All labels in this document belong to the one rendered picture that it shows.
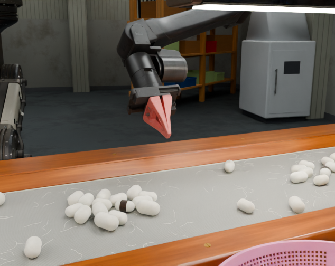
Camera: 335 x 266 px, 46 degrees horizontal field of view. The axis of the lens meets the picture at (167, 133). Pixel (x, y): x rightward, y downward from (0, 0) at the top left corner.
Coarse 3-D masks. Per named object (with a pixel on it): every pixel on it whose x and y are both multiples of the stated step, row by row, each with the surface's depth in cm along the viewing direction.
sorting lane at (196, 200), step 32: (256, 160) 86; (288, 160) 86; (320, 160) 86; (32, 192) 68; (64, 192) 68; (96, 192) 68; (160, 192) 68; (192, 192) 68; (224, 192) 68; (256, 192) 68; (288, 192) 68; (320, 192) 68; (0, 224) 57; (32, 224) 57; (64, 224) 57; (128, 224) 57; (160, 224) 57; (192, 224) 57; (224, 224) 57; (0, 256) 48; (64, 256) 48; (96, 256) 48
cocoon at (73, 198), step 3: (75, 192) 63; (78, 192) 63; (81, 192) 64; (72, 195) 62; (75, 195) 62; (78, 195) 63; (81, 195) 63; (69, 198) 62; (72, 198) 62; (75, 198) 62; (78, 198) 62; (69, 201) 62; (72, 201) 62; (75, 201) 62; (69, 204) 62; (72, 204) 62
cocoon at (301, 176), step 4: (296, 172) 72; (300, 172) 73; (304, 172) 73; (292, 176) 72; (296, 176) 72; (300, 176) 72; (304, 176) 72; (292, 180) 72; (296, 180) 72; (300, 180) 72; (304, 180) 73
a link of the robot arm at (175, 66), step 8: (136, 24) 84; (136, 32) 83; (144, 32) 84; (136, 40) 82; (144, 40) 83; (136, 48) 83; (144, 48) 84; (152, 48) 85; (160, 48) 86; (128, 56) 85; (160, 56) 85; (168, 56) 86; (176, 56) 87; (168, 64) 84; (176, 64) 85; (184, 64) 86; (168, 72) 84; (176, 72) 85; (184, 72) 86; (168, 80) 86; (176, 80) 87
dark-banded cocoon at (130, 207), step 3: (117, 201) 61; (129, 201) 60; (117, 204) 60; (126, 204) 60; (129, 204) 60; (132, 204) 60; (117, 207) 60; (126, 207) 60; (129, 207) 60; (132, 207) 60; (117, 210) 61; (126, 210) 60; (129, 210) 60; (132, 210) 60
